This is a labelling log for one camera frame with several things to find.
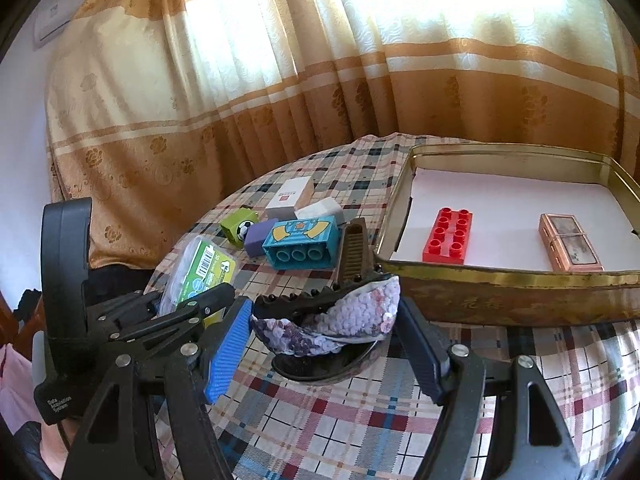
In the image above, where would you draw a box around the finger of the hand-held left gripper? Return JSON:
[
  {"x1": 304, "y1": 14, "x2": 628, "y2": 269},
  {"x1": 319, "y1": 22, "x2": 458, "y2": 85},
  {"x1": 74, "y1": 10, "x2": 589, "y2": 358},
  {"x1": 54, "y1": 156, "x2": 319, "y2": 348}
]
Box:
[
  {"x1": 107, "y1": 312, "x2": 207, "y2": 352},
  {"x1": 149, "y1": 282, "x2": 237, "y2": 318}
]

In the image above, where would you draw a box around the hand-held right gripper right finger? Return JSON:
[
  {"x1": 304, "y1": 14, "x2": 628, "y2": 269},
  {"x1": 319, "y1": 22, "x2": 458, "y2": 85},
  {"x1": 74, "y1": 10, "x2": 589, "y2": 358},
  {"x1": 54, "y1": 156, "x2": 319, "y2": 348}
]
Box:
[{"x1": 397, "y1": 297, "x2": 583, "y2": 480}]

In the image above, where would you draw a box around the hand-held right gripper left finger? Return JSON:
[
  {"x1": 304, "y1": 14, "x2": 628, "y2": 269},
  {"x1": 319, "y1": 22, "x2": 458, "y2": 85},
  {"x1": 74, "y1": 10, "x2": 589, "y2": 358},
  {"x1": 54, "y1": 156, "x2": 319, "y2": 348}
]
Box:
[{"x1": 62, "y1": 296, "x2": 253, "y2": 480}]

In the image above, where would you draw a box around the green block with ball print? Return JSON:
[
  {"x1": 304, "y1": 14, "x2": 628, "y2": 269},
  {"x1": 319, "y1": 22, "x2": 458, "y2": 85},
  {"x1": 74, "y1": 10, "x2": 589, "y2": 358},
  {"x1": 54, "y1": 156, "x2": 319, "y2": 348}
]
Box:
[{"x1": 220, "y1": 206, "x2": 261, "y2": 250}]

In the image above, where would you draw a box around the purple block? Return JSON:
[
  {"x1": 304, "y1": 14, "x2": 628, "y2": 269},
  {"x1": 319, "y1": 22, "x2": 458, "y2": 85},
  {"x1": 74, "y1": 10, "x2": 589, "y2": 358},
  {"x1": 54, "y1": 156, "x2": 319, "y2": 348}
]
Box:
[{"x1": 244, "y1": 220, "x2": 280, "y2": 258}]

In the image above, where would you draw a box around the sequined black hair claw clip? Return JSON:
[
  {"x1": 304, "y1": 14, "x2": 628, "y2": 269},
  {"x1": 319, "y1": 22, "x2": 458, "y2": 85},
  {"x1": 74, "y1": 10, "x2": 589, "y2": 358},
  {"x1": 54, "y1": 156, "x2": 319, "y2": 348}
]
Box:
[{"x1": 249, "y1": 274, "x2": 403, "y2": 386}]

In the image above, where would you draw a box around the wooden toy box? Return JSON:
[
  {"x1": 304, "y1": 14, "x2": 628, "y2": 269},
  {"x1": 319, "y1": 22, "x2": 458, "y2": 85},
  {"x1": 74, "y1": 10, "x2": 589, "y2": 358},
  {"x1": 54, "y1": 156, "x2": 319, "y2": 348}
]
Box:
[{"x1": 372, "y1": 144, "x2": 640, "y2": 328}]

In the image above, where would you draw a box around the teal building block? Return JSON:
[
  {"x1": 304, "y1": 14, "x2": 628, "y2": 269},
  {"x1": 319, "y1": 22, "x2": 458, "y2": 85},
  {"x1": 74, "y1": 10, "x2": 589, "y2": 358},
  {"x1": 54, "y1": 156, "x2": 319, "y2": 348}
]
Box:
[{"x1": 262, "y1": 215, "x2": 342, "y2": 271}]

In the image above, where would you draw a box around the white block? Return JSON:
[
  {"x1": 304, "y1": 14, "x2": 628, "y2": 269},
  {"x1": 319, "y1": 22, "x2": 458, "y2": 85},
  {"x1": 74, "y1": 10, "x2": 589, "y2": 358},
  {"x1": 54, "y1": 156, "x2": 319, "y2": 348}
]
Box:
[{"x1": 296, "y1": 197, "x2": 346, "y2": 228}]

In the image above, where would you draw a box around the clear packet with green label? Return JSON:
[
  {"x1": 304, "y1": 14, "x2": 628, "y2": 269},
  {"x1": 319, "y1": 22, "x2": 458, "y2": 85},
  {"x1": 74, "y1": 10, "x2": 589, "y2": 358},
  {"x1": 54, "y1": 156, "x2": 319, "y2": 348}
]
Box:
[{"x1": 159, "y1": 239, "x2": 238, "y2": 318}]

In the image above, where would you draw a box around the dark bulky object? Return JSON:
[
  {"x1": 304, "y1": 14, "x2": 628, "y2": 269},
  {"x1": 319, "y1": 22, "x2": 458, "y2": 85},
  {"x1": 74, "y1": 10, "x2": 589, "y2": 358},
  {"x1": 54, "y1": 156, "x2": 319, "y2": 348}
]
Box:
[{"x1": 89, "y1": 262, "x2": 157, "y2": 306}]

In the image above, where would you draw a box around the pink cloth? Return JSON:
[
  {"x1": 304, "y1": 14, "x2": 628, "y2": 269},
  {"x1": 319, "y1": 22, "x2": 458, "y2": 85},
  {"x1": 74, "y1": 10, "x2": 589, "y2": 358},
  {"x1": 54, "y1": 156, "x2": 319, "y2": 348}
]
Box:
[{"x1": 0, "y1": 345, "x2": 46, "y2": 426}]

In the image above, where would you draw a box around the round table with plaid cloth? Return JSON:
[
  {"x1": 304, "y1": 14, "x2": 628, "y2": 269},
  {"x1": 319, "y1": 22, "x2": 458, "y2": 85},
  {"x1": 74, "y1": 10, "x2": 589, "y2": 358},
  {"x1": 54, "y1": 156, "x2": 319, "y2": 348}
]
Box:
[{"x1": 145, "y1": 132, "x2": 640, "y2": 480}]

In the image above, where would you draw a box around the red building block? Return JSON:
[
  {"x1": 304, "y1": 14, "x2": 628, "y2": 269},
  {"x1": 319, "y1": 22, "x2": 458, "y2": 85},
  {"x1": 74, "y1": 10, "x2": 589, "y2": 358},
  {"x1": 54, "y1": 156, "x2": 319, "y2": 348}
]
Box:
[{"x1": 422, "y1": 206, "x2": 474, "y2": 264}]

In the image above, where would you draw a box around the brown hair comb clip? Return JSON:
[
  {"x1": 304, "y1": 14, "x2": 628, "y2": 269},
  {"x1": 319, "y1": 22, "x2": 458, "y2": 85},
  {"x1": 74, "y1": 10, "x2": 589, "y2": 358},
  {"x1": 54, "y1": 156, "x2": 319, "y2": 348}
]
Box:
[{"x1": 336, "y1": 218, "x2": 381, "y2": 288}]

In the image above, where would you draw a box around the white box with red label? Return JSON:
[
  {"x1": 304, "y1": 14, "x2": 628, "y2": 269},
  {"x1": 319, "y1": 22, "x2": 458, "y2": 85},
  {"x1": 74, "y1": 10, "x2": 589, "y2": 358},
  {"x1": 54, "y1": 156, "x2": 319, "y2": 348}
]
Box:
[{"x1": 265, "y1": 177, "x2": 316, "y2": 221}]

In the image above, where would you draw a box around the white paper tin lining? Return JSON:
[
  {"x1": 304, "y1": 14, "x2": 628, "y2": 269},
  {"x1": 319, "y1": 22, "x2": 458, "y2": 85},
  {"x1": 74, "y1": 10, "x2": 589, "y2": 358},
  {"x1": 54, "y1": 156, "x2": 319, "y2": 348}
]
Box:
[{"x1": 395, "y1": 167, "x2": 640, "y2": 273}]

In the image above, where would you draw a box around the copper rectangular case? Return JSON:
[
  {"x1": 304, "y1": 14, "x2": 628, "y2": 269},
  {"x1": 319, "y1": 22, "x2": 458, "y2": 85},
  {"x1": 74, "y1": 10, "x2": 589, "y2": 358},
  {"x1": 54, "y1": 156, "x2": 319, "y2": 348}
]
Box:
[{"x1": 538, "y1": 213, "x2": 605, "y2": 272}]

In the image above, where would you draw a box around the beige and orange curtain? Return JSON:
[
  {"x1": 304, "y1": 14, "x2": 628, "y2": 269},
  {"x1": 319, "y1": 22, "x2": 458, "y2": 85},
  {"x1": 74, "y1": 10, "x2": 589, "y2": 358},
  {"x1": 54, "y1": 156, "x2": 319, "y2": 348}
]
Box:
[{"x1": 45, "y1": 0, "x2": 640, "y2": 271}]

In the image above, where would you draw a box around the white air conditioner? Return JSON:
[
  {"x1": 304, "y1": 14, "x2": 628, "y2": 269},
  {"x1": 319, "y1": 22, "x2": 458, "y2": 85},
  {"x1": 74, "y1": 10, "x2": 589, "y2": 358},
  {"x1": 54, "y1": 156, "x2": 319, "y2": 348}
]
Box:
[{"x1": 32, "y1": 0, "x2": 76, "y2": 51}]

